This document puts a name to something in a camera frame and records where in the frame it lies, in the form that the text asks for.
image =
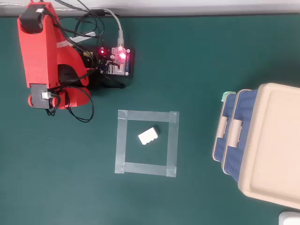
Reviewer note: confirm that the black controller board base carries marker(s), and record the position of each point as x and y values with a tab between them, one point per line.
117	61

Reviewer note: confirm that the red fixed gripper finger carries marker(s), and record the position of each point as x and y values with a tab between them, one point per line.
77	97

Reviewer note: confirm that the white box corner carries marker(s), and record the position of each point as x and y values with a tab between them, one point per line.
289	219

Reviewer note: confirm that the red robot arm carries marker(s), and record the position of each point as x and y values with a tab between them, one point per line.
39	51

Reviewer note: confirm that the beige drawer cabinet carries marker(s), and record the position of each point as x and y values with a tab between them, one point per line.
276	140

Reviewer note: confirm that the mint green tab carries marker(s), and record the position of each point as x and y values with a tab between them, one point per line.
225	96

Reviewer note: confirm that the white cube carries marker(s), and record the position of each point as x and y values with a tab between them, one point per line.
148	136

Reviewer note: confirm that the translucent tape strip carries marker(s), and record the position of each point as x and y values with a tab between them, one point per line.
145	168
147	116
173	145
120	143

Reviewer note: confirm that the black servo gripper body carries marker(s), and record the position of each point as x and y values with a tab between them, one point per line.
39	96

